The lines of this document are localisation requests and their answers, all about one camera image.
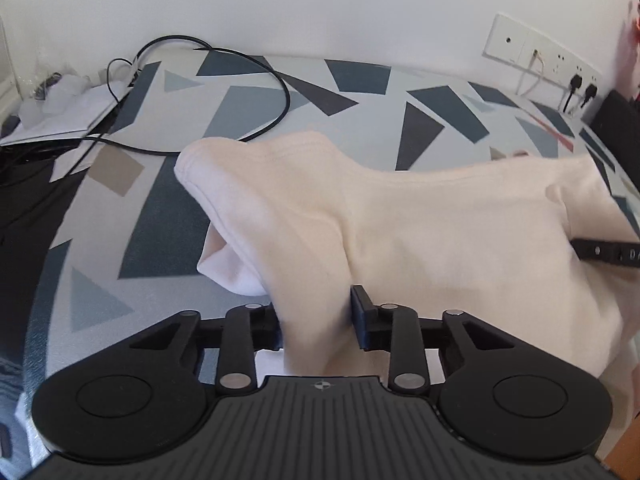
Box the cream sweater with lace cuffs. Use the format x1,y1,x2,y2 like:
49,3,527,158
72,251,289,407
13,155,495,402
172,130,640,396

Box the geometric patterned table mat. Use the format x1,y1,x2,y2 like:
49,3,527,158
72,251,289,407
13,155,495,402
22,53,640,441

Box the black cabinet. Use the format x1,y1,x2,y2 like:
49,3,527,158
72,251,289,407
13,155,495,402
590,90,639,153

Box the black plug right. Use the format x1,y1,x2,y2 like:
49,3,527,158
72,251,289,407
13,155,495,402
580,84,598,108

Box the black plug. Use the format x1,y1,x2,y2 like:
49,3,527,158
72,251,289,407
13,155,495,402
580,84,598,108
562,74,582,113

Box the black plug left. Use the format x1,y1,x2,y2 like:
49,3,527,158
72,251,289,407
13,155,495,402
562,74,582,113

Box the black side desk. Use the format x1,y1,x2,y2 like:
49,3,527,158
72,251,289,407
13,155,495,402
1,141,88,363

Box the white papers stack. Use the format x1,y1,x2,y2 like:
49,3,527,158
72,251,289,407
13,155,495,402
1,84,116,145

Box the black cable on table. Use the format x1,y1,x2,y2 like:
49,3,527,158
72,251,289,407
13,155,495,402
0,34,292,156

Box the white cable in socket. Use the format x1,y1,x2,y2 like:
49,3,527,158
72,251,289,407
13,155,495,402
515,49,546,98

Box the white wall socket panel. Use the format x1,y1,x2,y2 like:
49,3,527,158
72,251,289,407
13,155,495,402
484,13,601,91

